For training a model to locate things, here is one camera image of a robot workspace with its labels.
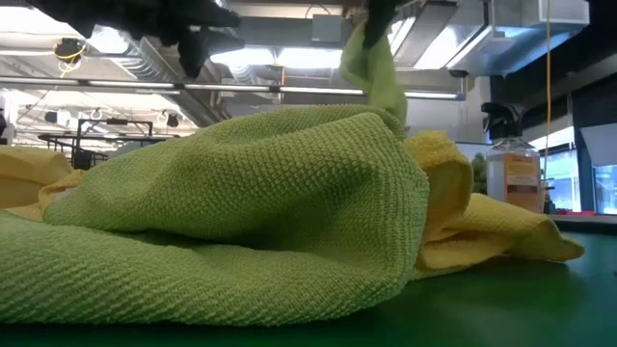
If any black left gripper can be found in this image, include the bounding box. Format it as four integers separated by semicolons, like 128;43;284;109
89;0;246;55

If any large green microfiber towel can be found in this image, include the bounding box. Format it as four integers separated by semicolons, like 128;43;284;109
0;104;431;328

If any yellow microfiber towel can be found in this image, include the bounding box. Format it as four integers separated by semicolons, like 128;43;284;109
404;130;587;280
0;146;88;223

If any grey ceiling box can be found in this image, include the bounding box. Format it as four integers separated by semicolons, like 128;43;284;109
310;13;346;44

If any long ceiling light bar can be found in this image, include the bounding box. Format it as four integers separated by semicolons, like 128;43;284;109
0;75;468;101

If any silver metal ventilation hood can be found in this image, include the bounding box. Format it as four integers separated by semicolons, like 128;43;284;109
414;0;592;77

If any green succulent plant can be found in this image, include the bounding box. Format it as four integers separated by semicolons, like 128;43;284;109
470;151;488;197

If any black metal rack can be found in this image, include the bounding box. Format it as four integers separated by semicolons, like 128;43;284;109
37;118;156;171

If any clear spray bottle, orange label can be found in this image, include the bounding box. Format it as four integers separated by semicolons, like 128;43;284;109
480;101;544;215

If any black ceiling device, yellow cable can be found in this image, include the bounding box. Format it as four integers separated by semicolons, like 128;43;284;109
52;37;89;78

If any yellow hanging cable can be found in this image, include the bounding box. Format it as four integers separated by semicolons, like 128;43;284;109
544;0;552;184

